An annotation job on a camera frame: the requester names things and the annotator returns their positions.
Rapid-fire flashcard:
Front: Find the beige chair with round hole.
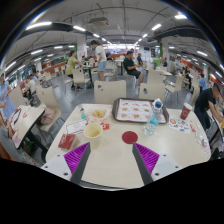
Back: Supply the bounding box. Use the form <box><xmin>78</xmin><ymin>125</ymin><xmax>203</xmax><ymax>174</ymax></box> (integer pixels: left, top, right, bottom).
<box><xmin>138</xmin><ymin>82</ymin><xmax>166</xmax><ymax>102</ymax></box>
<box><xmin>93</xmin><ymin>79</ymin><xmax>127</xmax><ymax>105</ymax></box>

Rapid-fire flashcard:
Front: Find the flat round red coaster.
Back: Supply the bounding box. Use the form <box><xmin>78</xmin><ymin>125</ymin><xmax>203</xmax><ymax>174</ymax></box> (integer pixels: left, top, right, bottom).
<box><xmin>121</xmin><ymin>130</ymin><xmax>139</xmax><ymax>145</ymax></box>

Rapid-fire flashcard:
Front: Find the person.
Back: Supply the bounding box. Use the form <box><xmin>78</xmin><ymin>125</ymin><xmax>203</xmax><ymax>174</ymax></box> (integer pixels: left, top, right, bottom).
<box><xmin>122</xmin><ymin>50</ymin><xmax>145</xmax><ymax>84</ymax></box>
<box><xmin>194</xmin><ymin>83</ymin><xmax>224</xmax><ymax>131</ymax></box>
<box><xmin>198</xmin><ymin>73</ymin><xmax>208</xmax><ymax>92</ymax></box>
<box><xmin>65</xmin><ymin>50</ymin><xmax>84</xmax><ymax>90</ymax></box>
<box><xmin>90</xmin><ymin>39</ymin><xmax>108</xmax><ymax>82</ymax></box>
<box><xmin>0</xmin><ymin>73</ymin><xmax>17</xmax><ymax>121</ymax></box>
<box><xmin>23</xmin><ymin>73</ymin><xmax>38</xmax><ymax>98</ymax></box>

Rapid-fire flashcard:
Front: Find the cream plastic cup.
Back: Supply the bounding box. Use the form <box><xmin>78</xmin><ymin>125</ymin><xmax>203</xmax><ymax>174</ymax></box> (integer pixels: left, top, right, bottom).
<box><xmin>82</xmin><ymin>123</ymin><xmax>104</xmax><ymax>148</ymax></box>

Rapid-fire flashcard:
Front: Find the group of ceiling lights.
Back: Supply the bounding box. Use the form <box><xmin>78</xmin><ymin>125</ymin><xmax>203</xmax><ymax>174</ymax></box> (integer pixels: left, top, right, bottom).
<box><xmin>3</xmin><ymin>13</ymin><xmax>224</xmax><ymax>79</ymax></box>

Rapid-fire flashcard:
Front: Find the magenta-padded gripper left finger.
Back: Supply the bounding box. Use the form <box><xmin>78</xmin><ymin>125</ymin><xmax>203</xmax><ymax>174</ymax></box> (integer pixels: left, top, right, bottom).
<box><xmin>41</xmin><ymin>142</ymin><xmax>92</xmax><ymax>185</ymax></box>

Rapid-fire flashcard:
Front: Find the printed sticker sheet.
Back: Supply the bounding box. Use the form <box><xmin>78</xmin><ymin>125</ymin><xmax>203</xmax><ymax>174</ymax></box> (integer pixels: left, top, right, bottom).
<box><xmin>168</xmin><ymin>115</ymin><xmax>191</xmax><ymax>135</ymax></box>

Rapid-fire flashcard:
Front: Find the brown food tray with liner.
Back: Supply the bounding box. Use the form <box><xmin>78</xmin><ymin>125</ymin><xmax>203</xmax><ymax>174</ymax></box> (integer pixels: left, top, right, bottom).
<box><xmin>111</xmin><ymin>97</ymin><xmax>169</xmax><ymax>125</ymax></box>

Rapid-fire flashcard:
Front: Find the clear blue-capped water bottle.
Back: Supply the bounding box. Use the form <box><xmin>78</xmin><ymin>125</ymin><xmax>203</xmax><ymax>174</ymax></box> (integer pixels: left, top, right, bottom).
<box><xmin>143</xmin><ymin>100</ymin><xmax>164</xmax><ymax>137</ymax></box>

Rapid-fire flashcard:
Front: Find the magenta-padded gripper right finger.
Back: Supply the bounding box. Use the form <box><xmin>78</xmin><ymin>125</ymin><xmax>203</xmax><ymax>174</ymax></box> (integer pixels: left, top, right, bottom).
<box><xmin>132</xmin><ymin>142</ymin><xmax>183</xmax><ymax>186</ymax></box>

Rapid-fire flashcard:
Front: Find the red paper packet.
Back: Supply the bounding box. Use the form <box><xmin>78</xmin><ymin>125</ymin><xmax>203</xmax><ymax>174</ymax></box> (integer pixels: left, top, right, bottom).
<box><xmin>58</xmin><ymin>133</ymin><xmax>77</xmax><ymax>150</ymax></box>

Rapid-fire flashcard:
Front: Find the white card with red print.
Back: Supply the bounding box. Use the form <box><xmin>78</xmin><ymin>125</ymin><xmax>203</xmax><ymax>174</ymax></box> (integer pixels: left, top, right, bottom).
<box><xmin>65</xmin><ymin>119</ymin><xmax>88</xmax><ymax>135</ymax></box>

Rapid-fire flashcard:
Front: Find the group of beige chairs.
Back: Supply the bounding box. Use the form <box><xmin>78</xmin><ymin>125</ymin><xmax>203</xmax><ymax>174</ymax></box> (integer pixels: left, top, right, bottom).
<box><xmin>43</xmin><ymin>59</ymin><xmax>201</xmax><ymax>101</ymax></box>

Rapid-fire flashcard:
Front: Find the ceiling air conditioner unit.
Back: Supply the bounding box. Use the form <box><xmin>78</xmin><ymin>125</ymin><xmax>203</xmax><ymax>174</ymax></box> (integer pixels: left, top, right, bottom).
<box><xmin>88</xmin><ymin>16</ymin><xmax>110</xmax><ymax>28</ymax></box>

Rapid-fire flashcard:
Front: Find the pink bag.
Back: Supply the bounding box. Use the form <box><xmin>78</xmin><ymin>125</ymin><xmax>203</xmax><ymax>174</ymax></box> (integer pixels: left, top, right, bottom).
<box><xmin>39</xmin><ymin>106</ymin><xmax>56</xmax><ymax>126</ymax></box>

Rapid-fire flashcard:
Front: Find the red paper cup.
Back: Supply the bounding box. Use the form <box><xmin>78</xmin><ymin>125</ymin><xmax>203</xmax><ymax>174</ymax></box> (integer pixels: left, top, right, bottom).
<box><xmin>179</xmin><ymin>102</ymin><xmax>194</xmax><ymax>121</ymax></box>

